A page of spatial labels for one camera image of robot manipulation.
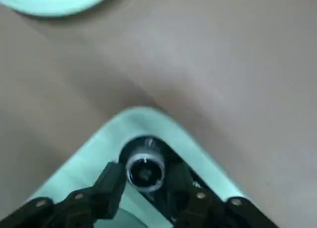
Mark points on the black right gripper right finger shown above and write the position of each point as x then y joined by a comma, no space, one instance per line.
188,208

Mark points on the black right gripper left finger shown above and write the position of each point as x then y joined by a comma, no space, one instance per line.
104,200

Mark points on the black silver-rimmed control knob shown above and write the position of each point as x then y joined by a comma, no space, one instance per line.
144,171

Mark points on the pale green cooking machine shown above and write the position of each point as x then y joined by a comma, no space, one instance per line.
104,144

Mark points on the pale green round plate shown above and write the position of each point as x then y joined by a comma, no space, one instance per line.
57,0

